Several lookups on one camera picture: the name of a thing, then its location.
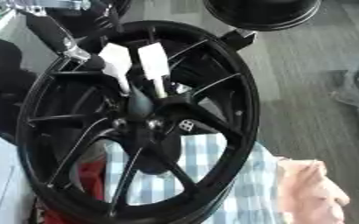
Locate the black spoked wheel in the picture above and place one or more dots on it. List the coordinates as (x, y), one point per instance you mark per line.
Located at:
(238, 96)

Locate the peach cloth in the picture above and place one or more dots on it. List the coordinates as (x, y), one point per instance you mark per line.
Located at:
(310, 192)

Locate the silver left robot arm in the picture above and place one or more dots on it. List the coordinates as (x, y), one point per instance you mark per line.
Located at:
(60, 4)

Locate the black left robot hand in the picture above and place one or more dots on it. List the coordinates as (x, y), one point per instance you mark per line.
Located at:
(47, 30)

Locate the black stand block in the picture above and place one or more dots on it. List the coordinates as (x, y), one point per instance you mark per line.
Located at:
(238, 38)

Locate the white pin with thin stem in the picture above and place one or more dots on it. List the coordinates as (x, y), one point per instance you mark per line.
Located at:
(116, 59)
(153, 61)

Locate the white paper sheet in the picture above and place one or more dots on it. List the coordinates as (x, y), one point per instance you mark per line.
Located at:
(1, 178)

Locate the red object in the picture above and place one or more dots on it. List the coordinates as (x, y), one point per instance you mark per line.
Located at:
(91, 179)

